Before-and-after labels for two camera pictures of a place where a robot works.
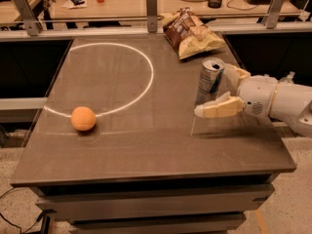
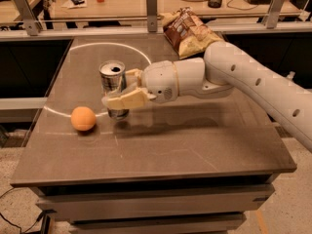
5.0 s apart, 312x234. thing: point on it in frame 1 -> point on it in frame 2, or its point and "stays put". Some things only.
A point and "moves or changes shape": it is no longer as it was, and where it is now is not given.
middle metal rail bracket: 151,11 stays put
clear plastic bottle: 289,78 stays put
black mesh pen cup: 214,0 stays put
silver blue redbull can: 210,80 moves or changes shape
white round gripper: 257,96 -> 159,81
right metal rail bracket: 271,20 stays put
